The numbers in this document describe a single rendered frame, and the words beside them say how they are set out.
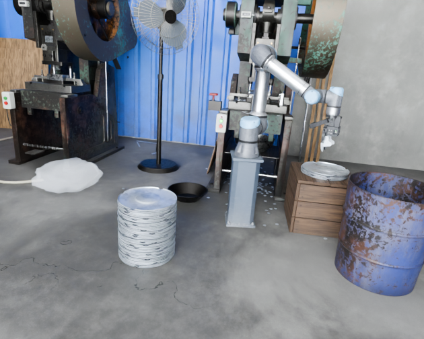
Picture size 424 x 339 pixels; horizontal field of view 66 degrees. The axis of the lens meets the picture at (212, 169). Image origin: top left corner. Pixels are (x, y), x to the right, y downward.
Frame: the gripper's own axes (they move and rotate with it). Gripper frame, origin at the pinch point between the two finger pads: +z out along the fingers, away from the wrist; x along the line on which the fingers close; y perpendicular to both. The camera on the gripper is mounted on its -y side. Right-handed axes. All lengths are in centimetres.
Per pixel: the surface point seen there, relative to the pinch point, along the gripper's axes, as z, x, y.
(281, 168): 28, 32, -34
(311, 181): 19.1, -7.3, -1.1
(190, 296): 54, -96, -22
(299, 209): 37.6, -10.1, -4.7
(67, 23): -64, -38, -183
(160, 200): 23, -80, -55
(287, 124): -5.1, 31.9, -34.2
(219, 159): 26, 13, -78
